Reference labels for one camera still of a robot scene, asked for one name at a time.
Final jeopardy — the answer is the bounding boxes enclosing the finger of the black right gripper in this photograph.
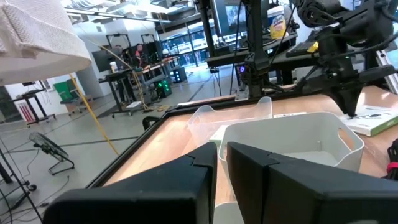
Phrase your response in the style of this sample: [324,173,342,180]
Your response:
[346,85,363,118]
[331,88,354,118]

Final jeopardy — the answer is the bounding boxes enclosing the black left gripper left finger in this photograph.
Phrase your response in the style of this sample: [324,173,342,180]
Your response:
[42,142,218,224]

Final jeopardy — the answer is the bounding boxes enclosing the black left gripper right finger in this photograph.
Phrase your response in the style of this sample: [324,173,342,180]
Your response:
[226,142,398,224]

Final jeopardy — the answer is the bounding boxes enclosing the white booklets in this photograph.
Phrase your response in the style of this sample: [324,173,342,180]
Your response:
[339,105,398,137]

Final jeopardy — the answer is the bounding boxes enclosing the white product box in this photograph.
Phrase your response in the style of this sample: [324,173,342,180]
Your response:
[273,111,308,118]
[208,124,230,147]

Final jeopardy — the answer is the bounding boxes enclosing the black cable bundle pink strap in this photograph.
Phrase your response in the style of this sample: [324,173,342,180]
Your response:
[384,138,398,181]

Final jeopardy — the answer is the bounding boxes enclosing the black keyboard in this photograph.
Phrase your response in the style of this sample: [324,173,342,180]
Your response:
[285,40,318,58]

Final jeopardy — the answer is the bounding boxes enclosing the black table clamp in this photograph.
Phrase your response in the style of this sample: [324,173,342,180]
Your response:
[142,116,161,131]

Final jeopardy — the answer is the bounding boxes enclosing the wipes container yellow label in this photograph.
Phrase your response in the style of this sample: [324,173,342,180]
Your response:
[267,6,289,40]

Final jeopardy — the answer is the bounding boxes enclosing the computer tower green lights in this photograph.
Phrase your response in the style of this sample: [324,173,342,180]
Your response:
[154,77,173,99]

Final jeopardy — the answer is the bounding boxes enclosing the black floor fan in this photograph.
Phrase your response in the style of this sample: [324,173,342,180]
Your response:
[29,131,75,175]

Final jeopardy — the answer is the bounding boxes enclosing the black standing desk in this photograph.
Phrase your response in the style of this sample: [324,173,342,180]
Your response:
[98,68,147,118]

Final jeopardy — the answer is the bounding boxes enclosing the green chair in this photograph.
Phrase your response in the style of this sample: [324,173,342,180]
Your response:
[53,79,94,116]

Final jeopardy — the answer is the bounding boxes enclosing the person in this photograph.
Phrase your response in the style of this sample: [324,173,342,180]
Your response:
[133,43,146,68]

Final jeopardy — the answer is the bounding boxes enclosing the black monitor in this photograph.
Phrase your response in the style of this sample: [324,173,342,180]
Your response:
[91,49,118,73]

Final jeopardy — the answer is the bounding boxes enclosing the black rolling cart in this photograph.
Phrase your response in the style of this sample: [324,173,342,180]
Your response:
[21,88,57,127]

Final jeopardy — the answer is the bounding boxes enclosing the white fabric lampshade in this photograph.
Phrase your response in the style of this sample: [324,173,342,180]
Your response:
[0,0,92,86]

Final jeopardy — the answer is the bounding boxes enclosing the silver aluminium bracket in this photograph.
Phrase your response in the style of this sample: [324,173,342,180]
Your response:
[376,49,398,94]

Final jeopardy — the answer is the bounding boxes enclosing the black metal cell frame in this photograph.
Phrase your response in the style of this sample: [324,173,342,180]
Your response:
[86,0,398,189]

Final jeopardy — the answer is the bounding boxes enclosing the white plastic handled bin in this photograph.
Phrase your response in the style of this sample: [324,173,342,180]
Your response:
[213,201,242,224]
[217,111,365,175]

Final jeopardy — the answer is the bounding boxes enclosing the yellow hanging cable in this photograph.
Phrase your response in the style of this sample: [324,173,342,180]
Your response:
[68,73,120,156]

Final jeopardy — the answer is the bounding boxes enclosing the clear plastic handled bin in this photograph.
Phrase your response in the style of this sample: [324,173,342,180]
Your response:
[186,96,274,149]

